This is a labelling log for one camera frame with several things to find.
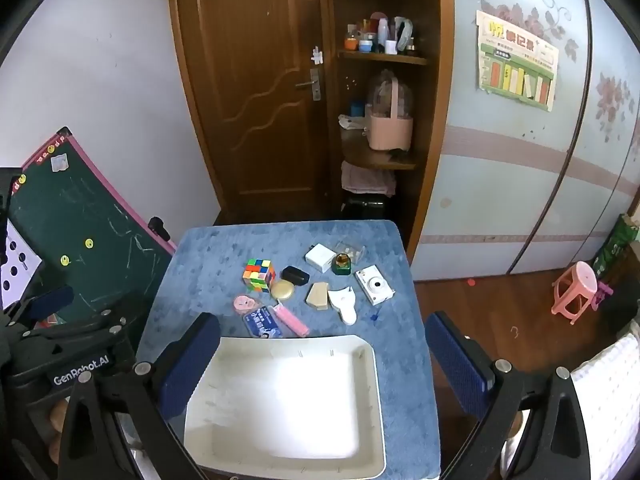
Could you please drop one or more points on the dark bag under shelf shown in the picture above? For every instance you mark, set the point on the dark bag under shelf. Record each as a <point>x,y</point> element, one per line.
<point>365,207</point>

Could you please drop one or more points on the colourful wall poster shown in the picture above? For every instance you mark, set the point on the colourful wall poster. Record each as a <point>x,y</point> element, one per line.
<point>515,60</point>

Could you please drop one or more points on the small pink toy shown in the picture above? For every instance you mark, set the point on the small pink toy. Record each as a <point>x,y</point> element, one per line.
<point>602,294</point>

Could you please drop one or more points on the pink highlighter pen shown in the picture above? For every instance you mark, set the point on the pink highlighter pen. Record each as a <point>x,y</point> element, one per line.
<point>290,321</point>

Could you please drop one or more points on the folded pink towel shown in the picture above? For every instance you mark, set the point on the folded pink towel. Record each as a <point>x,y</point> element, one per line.
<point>367,179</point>

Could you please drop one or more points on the white checkered cloth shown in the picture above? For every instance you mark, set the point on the white checkered cloth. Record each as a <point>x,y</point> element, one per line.
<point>607,400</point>

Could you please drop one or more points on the white toy camera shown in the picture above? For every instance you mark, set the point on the white toy camera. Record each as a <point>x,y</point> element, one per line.
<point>374,286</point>

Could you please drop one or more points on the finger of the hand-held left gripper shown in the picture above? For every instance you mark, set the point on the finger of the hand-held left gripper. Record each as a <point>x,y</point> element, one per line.
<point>107,325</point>
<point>50,300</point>

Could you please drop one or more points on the round pink case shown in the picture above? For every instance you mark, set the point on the round pink case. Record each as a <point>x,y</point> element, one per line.
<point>245,304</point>

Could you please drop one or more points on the white square charger box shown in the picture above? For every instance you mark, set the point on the white square charger box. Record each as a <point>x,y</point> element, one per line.
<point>320,258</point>

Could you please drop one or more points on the blue plush tablecloth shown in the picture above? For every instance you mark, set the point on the blue plush tablecloth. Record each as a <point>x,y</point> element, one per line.
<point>225,255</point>

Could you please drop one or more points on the clear plastic box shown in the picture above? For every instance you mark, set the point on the clear plastic box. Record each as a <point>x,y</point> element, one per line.
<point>356,250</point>

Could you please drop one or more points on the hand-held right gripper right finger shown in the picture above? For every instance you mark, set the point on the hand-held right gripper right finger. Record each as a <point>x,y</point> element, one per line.
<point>457,365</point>

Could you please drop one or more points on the white plastic handheld gadget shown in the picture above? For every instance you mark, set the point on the white plastic handheld gadget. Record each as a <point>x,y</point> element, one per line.
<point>344,305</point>

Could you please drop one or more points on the pale blue flowered wardrobe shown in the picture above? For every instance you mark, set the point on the pale blue flowered wardrobe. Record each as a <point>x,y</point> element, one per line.
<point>500,185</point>

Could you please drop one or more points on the pink framed green chalkboard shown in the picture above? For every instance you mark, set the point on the pink framed green chalkboard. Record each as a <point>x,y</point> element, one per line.
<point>90,200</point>

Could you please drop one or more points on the multicolour puzzle cube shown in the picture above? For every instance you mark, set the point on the multicolour puzzle cube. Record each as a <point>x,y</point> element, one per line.
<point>257,275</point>

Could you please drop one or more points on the white door hook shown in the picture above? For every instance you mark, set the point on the white door hook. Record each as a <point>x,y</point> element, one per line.
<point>317,55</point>

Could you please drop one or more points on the blue label floss box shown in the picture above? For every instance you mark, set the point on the blue label floss box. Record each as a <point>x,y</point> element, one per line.
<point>261,323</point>

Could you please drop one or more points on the round gold compact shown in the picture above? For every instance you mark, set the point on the round gold compact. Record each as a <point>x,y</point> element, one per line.
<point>283,291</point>

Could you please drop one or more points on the small black charger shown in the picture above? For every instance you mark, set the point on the small black charger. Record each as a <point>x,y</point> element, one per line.
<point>295,276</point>

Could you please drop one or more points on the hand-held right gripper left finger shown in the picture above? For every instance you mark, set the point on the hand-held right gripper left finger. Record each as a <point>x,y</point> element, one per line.
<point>190,365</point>

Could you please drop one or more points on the blue cup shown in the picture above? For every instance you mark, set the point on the blue cup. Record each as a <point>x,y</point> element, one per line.
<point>357,109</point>

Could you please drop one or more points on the green perfume bottle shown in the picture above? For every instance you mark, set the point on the green perfume bottle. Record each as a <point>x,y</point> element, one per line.
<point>343,266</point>

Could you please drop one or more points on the wooden corner shelf cabinet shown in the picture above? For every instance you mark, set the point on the wooden corner shelf cabinet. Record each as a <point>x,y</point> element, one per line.
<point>430,110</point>

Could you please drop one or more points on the brown wooden door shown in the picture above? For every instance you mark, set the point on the brown wooden door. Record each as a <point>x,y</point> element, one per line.
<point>240,60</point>

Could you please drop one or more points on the black chalkboard knob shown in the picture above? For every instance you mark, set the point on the black chalkboard knob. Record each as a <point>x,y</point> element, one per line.
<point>159,227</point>

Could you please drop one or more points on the small beige box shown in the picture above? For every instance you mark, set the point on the small beige box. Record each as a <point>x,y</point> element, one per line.
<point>317,296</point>

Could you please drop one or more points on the white chalkboard sticker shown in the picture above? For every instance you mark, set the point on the white chalkboard sticker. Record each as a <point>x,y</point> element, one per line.
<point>60,162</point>

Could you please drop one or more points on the white plastic tray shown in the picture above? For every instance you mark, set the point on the white plastic tray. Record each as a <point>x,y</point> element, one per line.
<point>285,400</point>

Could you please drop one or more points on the person's left hand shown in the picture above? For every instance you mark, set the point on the person's left hand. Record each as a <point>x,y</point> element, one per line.
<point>57,417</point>

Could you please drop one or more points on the green printed bag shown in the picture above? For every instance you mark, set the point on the green printed bag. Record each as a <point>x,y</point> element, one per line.
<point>617,245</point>

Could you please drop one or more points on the group of toiletry bottles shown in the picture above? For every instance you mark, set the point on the group of toiletry bottles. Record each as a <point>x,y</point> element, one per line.
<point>382,35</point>

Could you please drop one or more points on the white crumpled cloth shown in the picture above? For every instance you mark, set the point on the white crumpled cloth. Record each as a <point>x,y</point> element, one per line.
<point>350,122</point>

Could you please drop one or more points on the white perforated board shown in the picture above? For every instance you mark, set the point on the white perforated board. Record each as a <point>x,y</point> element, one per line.
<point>15,265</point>

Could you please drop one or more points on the pink plastic stool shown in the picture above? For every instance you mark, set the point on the pink plastic stool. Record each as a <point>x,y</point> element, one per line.
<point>575,287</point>

